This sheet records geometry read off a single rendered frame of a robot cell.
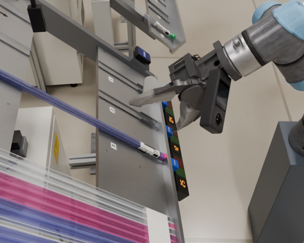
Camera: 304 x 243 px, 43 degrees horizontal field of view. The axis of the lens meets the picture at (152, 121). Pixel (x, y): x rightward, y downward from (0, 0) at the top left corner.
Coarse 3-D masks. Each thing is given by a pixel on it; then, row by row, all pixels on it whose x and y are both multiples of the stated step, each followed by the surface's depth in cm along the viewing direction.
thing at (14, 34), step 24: (0, 0) 83; (24, 0) 90; (0, 24) 79; (24, 24) 85; (0, 48) 75; (24, 48) 80; (24, 72) 76; (0, 96) 68; (0, 120) 64; (0, 144) 62
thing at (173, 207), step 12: (156, 108) 104; (156, 120) 102; (168, 144) 95; (168, 156) 92; (168, 168) 90; (168, 180) 88; (168, 192) 86; (168, 204) 84; (180, 216) 82; (180, 228) 79; (180, 240) 77
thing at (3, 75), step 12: (0, 72) 69; (12, 84) 71; (24, 84) 72; (36, 96) 74; (48, 96) 75; (60, 108) 76; (72, 108) 78; (84, 120) 80; (96, 120) 81; (108, 132) 83; (120, 132) 85; (132, 144) 87
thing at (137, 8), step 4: (124, 0) 116; (128, 0) 116; (128, 4) 117; (132, 4) 117; (136, 8) 118; (140, 8) 119; (140, 12) 119; (144, 12) 120; (144, 16) 120; (148, 16) 120; (148, 20) 121; (152, 20) 122; (168, 36) 126; (172, 36) 127
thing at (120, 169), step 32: (96, 64) 98; (96, 96) 90; (128, 96) 99; (96, 128) 83; (128, 128) 91; (96, 160) 77; (128, 160) 84; (160, 160) 91; (128, 192) 77; (160, 192) 85
